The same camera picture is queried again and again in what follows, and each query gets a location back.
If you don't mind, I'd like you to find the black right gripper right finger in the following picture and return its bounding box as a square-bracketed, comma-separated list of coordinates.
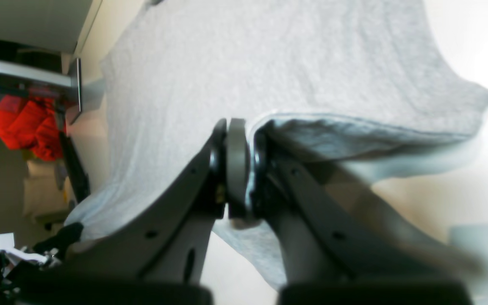
[226, 119, 472, 305]

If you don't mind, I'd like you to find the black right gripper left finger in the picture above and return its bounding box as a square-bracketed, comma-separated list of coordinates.
[15, 119, 227, 305]

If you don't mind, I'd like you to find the grey T-shirt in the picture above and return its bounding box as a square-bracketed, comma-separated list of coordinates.
[64, 0, 488, 292]

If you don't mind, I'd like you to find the red cloth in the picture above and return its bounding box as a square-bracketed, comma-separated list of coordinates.
[0, 95, 64, 161]

